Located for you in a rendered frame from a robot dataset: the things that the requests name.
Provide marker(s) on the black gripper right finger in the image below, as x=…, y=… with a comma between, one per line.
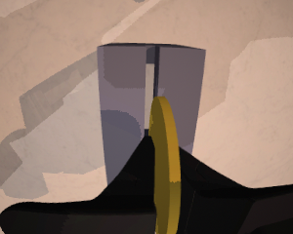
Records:
x=214, y=204

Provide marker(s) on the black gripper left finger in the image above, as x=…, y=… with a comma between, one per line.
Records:
x=126, y=206

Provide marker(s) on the gold coin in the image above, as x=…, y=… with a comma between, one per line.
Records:
x=167, y=173

